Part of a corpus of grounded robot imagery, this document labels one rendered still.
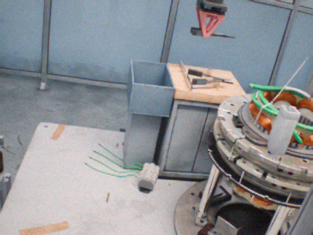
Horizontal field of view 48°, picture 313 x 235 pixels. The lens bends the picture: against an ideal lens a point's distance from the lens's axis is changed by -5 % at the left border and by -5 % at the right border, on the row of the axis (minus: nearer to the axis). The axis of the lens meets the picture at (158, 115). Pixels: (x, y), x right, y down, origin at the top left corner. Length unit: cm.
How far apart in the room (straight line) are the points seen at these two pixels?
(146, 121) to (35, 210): 37
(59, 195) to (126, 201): 17
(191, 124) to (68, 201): 38
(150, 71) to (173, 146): 23
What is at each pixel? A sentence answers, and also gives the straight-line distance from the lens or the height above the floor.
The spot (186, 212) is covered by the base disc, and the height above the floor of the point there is 80.
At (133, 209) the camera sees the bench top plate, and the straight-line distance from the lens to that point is 95.
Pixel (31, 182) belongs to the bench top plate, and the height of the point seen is 78.
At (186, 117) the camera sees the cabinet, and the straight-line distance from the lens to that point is 96.
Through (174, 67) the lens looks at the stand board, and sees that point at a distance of 105.
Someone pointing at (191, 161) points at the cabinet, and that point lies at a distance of 105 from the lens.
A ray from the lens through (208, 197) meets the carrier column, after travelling 88.
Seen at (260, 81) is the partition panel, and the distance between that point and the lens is 334.
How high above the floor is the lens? 143
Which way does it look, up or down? 28 degrees down
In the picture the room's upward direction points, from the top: 11 degrees clockwise
